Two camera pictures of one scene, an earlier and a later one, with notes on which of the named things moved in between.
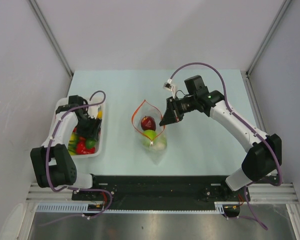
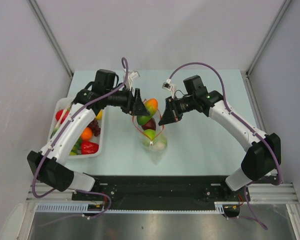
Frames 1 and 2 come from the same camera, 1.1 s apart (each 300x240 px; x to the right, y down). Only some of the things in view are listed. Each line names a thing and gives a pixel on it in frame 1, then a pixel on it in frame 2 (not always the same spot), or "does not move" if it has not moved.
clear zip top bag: (148, 125) does not move
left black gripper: (92, 132) -> (134, 105)
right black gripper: (171, 111) does not move
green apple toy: (151, 134) does not move
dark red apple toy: (148, 123) does not move
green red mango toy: (90, 143) -> (152, 105)
